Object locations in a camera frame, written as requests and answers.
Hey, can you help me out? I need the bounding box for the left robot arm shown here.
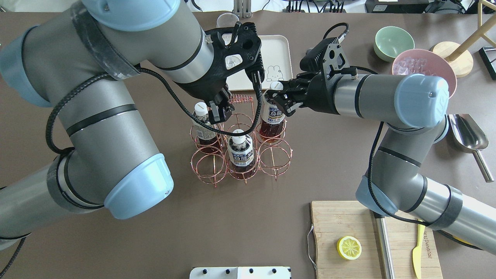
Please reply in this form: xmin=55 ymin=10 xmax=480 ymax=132
xmin=1 ymin=0 xmax=264 ymax=249

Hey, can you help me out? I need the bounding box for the wooden cutting board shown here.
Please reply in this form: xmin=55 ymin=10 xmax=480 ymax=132
xmin=307 ymin=200 xmax=443 ymax=279

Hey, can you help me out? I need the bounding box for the yellow plastic knife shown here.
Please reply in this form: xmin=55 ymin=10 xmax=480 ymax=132
xmin=412 ymin=224 xmax=425 ymax=279

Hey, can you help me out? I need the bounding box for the pink bowl with ice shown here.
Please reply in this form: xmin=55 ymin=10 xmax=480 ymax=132
xmin=391 ymin=49 xmax=457 ymax=98

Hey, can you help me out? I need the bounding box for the tea bottle white cap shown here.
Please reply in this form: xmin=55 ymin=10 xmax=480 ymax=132
xmin=258 ymin=81 xmax=286 ymax=142

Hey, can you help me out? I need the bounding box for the copper wire bottle basket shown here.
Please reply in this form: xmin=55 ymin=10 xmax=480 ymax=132
xmin=189 ymin=96 xmax=293 ymax=186

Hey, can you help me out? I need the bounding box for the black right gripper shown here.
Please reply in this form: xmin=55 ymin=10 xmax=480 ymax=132
xmin=266 ymin=39 xmax=358 ymax=117

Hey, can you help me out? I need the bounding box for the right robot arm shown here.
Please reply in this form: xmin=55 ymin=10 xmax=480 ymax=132
xmin=268 ymin=38 xmax=496 ymax=254

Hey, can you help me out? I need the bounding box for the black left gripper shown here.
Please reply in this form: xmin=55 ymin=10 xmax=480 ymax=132
xmin=182 ymin=22 xmax=265 ymax=125

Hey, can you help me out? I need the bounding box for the mint green bowl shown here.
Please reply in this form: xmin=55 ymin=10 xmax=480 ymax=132
xmin=373 ymin=26 xmax=415 ymax=62

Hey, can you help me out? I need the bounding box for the clear wine glass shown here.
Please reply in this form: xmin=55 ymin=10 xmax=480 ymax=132
xmin=216 ymin=13 xmax=239 ymax=45

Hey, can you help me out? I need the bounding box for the tea bottle front centre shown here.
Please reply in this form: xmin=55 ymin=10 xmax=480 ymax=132
xmin=228 ymin=134 xmax=256 ymax=179

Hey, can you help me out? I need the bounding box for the tea bottle left rear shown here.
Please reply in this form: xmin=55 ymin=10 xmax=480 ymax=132
xmin=193 ymin=102 xmax=218 ymax=152

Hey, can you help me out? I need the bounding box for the half lemon slice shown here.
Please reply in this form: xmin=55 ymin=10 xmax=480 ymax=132
xmin=336 ymin=236 xmax=362 ymax=261

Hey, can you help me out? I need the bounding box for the cream rabbit tray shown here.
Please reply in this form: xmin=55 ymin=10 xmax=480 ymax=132
xmin=227 ymin=35 xmax=293 ymax=91

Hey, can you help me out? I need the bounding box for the steel ice scoop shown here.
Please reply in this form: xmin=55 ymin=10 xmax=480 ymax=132
xmin=448 ymin=114 xmax=495 ymax=183

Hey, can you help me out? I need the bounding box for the steel muddler black tip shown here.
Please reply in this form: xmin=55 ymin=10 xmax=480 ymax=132
xmin=372 ymin=211 xmax=396 ymax=279

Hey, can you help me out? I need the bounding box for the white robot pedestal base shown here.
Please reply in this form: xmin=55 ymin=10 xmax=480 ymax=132
xmin=189 ymin=265 xmax=292 ymax=279

